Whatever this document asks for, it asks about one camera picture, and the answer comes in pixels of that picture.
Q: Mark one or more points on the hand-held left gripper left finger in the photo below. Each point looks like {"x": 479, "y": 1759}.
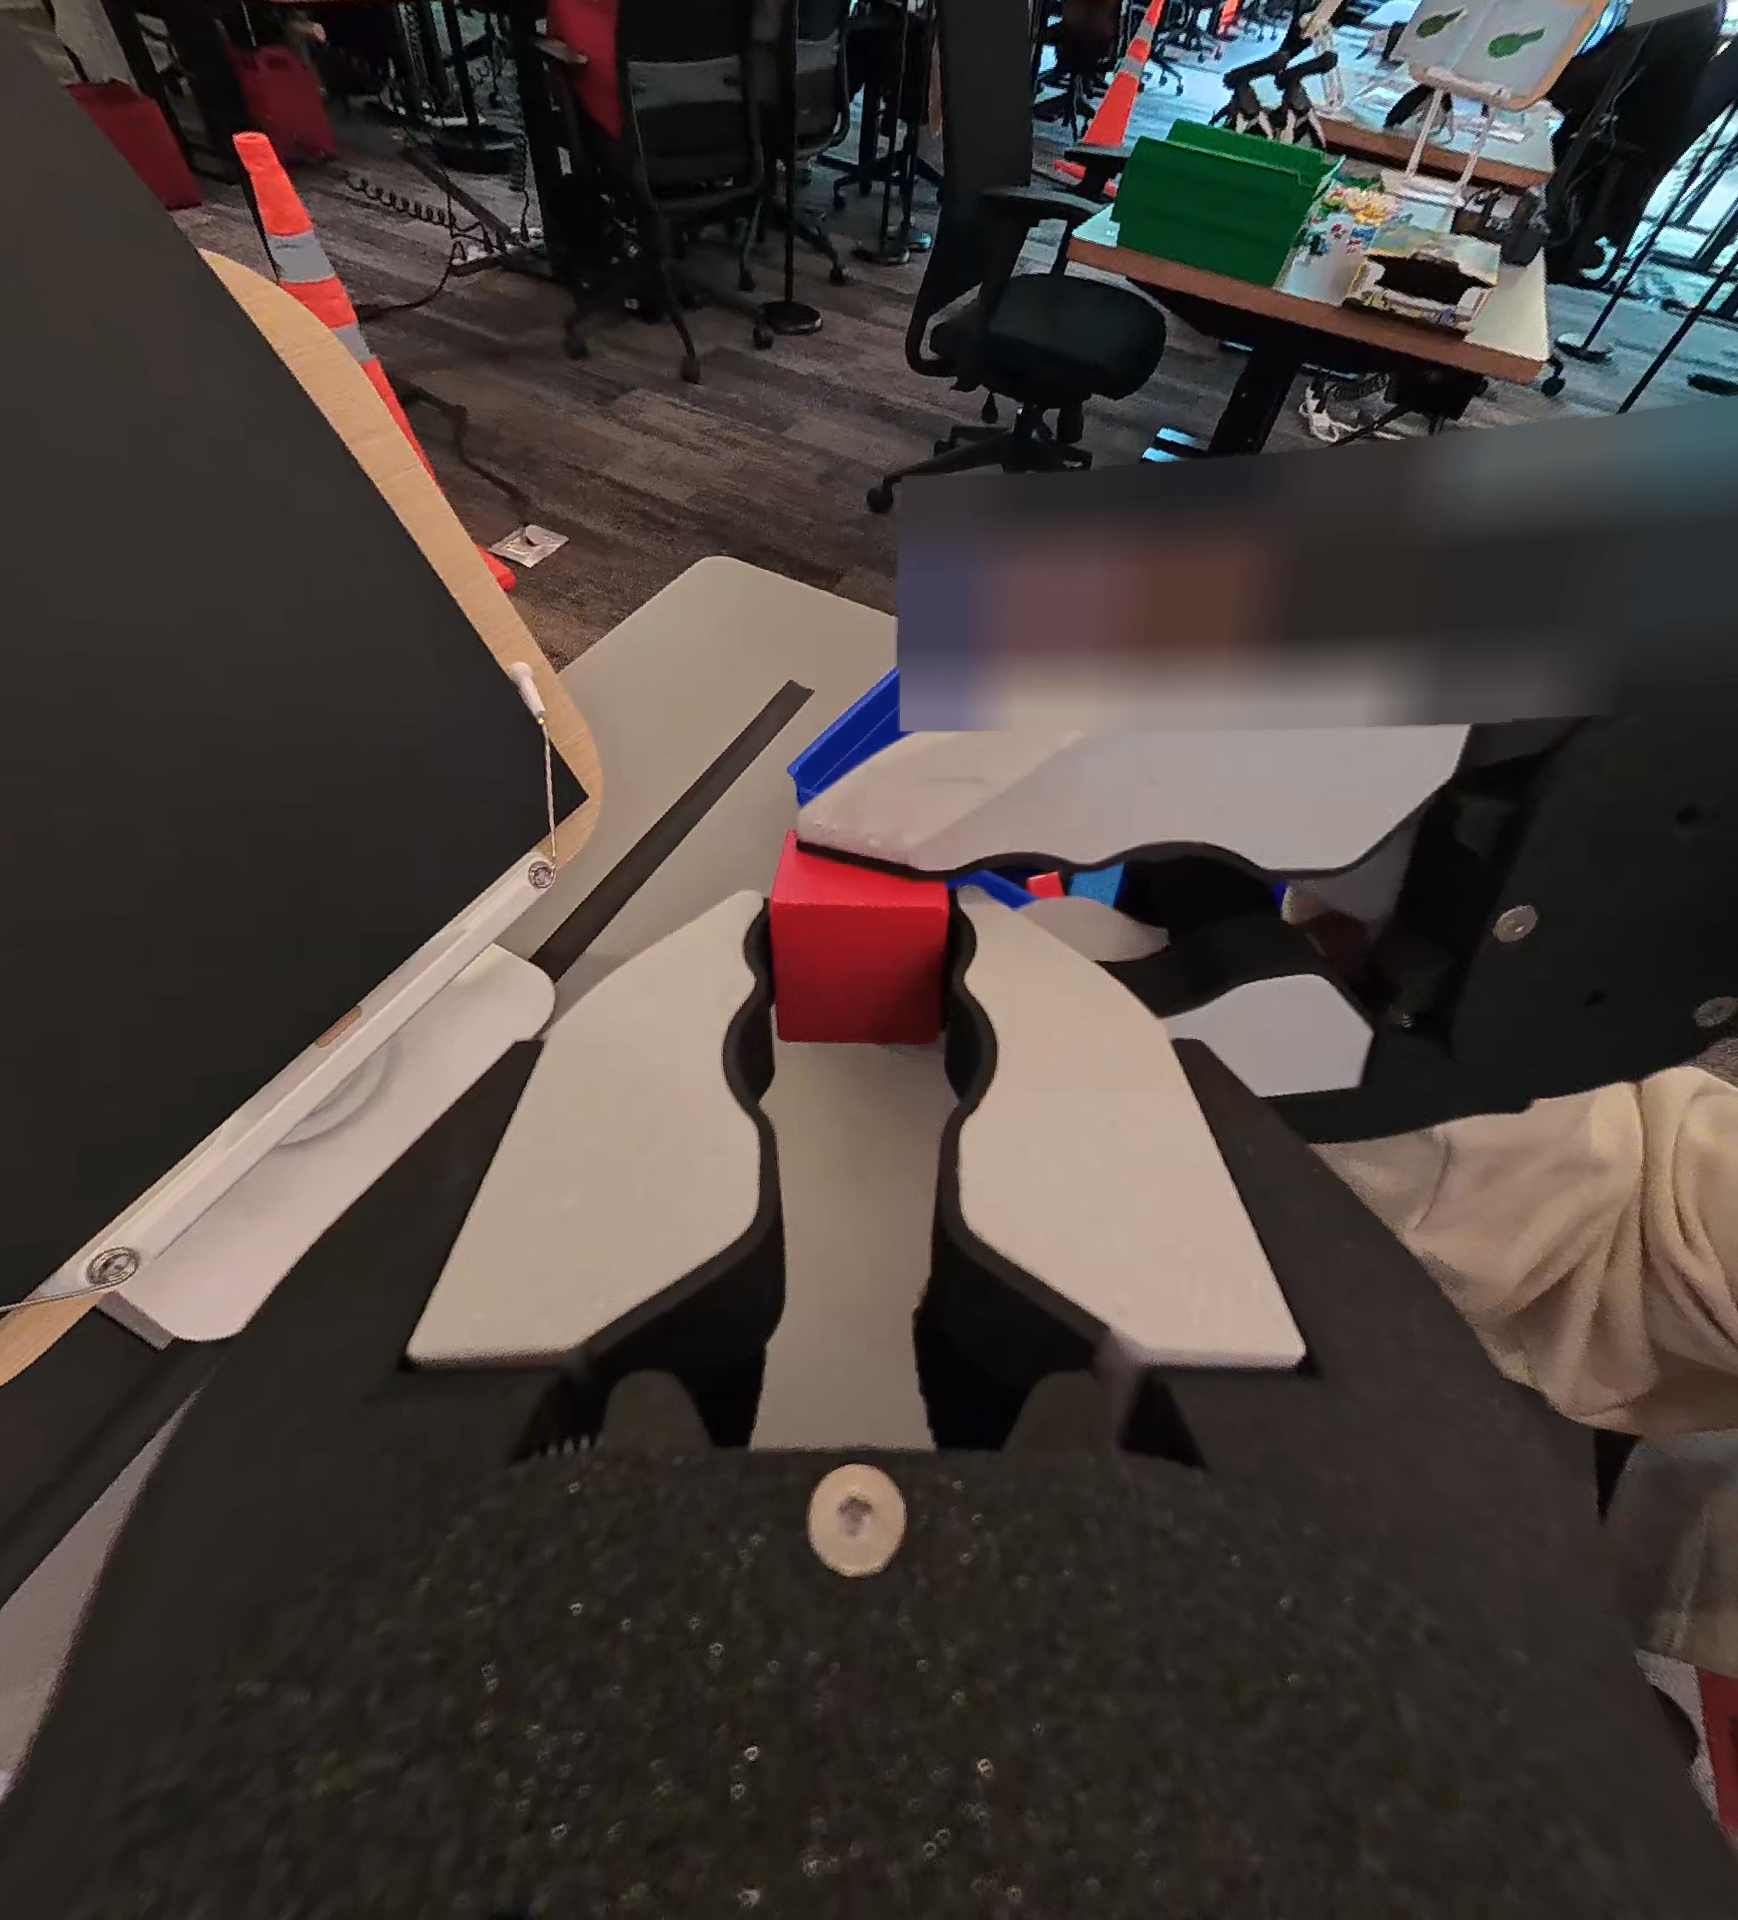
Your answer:
{"x": 599, "y": 1183}

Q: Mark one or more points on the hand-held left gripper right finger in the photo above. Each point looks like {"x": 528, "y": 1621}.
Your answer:
{"x": 1122, "y": 1183}

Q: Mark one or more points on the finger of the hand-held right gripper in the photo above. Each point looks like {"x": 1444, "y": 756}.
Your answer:
{"x": 1275, "y": 1038}
{"x": 1110, "y": 789}

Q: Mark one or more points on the blue plastic bin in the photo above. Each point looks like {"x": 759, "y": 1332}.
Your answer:
{"x": 843, "y": 746}

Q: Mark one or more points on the red cube block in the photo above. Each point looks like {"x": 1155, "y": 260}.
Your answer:
{"x": 854, "y": 973}

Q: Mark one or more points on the person's right forearm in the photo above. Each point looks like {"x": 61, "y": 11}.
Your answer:
{"x": 1603, "y": 1241}

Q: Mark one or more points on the grey desk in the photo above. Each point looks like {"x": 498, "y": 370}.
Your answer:
{"x": 843, "y": 1199}
{"x": 721, "y": 666}

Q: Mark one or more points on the white monitor stand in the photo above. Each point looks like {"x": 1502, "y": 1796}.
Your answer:
{"x": 297, "y": 1199}

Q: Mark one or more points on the black office chair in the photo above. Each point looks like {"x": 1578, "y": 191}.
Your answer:
{"x": 681, "y": 124}
{"x": 1052, "y": 333}

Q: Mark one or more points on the wooden table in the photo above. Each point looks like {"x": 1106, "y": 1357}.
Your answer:
{"x": 1411, "y": 316}

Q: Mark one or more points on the green plastic bin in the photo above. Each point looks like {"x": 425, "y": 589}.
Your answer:
{"x": 1210, "y": 202}

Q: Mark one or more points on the white floor outlet plate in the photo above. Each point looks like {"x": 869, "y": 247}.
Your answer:
{"x": 528, "y": 544}

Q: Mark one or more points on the wood-framed black screen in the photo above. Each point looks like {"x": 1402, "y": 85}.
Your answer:
{"x": 134, "y": 681}

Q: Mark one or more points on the orange traffic cone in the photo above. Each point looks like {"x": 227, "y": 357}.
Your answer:
{"x": 306, "y": 249}
{"x": 1116, "y": 85}

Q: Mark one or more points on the wooden board with green leaf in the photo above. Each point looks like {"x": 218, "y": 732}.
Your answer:
{"x": 1502, "y": 42}

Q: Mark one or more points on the red cloth on chair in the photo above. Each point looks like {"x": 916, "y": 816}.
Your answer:
{"x": 589, "y": 63}

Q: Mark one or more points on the red bag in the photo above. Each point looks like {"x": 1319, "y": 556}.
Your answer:
{"x": 284, "y": 105}

